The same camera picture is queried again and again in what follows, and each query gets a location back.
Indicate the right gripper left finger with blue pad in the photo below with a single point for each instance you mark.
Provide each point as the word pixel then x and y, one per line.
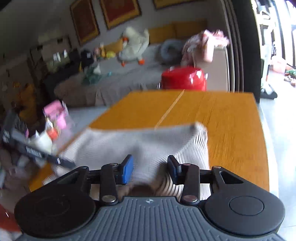
pixel 114 174

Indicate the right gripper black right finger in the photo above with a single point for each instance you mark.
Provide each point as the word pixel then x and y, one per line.
pixel 187 175

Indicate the striped grey knit garment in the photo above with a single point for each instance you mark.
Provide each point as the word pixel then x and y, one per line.
pixel 150 149

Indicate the pink toy box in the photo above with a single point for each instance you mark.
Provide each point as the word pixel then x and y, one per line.
pixel 57 112

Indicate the green plush toy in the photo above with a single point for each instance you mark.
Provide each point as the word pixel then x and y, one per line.
pixel 93 74

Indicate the grey sofa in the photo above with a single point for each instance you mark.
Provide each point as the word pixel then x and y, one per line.
pixel 131 77

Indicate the small yellow plush toys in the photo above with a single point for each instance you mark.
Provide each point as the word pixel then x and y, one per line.
pixel 101 53

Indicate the grey round cushion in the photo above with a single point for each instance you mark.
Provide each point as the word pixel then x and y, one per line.
pixel 170 52

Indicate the white goose plush toy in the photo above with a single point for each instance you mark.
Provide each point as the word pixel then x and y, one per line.
pixel 133 46

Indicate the yellow sofa cushion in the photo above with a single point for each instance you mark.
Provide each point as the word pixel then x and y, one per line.
pixel 176 30

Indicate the gold framed red picture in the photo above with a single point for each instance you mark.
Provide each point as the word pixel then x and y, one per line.
pixel 116 12

